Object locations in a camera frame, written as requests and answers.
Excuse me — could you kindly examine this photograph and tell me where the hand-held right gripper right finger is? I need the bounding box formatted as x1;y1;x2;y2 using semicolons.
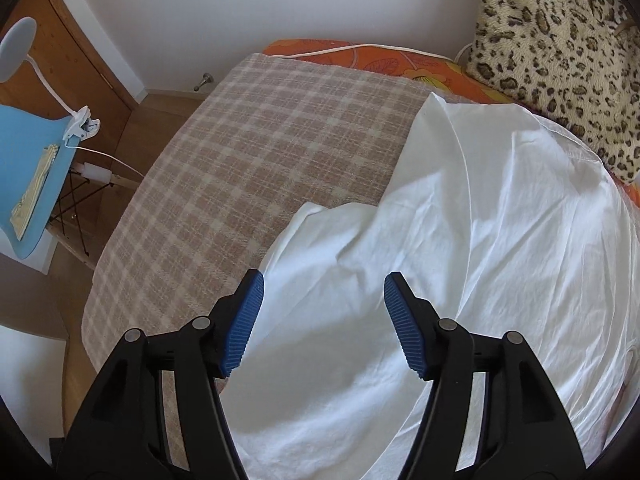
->
383;271;608;480

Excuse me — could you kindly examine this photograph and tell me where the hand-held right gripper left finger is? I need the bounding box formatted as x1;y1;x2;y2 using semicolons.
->
57;269;265;480

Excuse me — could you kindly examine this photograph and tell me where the white garment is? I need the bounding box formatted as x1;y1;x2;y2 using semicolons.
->
220;91;640;480

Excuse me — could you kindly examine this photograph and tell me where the beige plaid blanket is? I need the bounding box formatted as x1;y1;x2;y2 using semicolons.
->
80;52;436;466

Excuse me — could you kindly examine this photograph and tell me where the orange floral bedsheet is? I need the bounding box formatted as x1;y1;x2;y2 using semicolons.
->
261;38;516;106

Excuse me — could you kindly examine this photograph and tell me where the blue chair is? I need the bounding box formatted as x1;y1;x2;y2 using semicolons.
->
0;104;146;273

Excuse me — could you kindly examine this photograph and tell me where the wooden door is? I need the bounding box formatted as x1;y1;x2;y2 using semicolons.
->
0;0;141;111

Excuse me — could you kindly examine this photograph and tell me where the leopard print cushion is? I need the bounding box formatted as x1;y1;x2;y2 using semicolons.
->
462;0;640;186

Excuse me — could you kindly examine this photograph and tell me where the white clip lamp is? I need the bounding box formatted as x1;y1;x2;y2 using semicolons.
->
0;16;102;147

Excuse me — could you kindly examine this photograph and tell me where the white lamp cable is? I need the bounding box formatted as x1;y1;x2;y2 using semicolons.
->
65;144;147;180

